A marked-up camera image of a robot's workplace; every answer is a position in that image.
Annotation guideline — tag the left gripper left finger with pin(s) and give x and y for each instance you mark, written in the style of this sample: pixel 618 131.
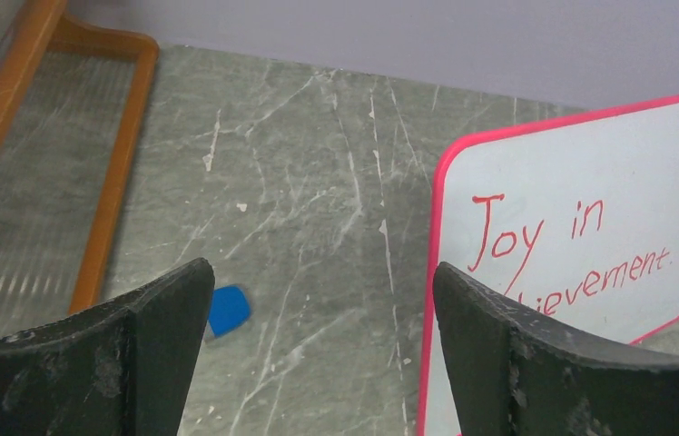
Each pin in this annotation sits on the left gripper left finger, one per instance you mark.
pixel 121 367

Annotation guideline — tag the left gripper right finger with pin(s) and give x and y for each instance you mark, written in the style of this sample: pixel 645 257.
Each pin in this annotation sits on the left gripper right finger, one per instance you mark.
pixel 514 371

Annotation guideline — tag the blue eraser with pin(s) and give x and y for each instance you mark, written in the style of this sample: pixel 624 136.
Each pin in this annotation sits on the blue eraser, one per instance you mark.
pixel 229 310

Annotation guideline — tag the red framed whiteboard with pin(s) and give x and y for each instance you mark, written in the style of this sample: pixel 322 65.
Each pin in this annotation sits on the red framed whiteboard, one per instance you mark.
pixel 575 217

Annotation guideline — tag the orange wooden shelf rack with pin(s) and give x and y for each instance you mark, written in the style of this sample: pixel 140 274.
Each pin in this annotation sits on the orange wooden shelf rack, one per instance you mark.
pixel 72 101

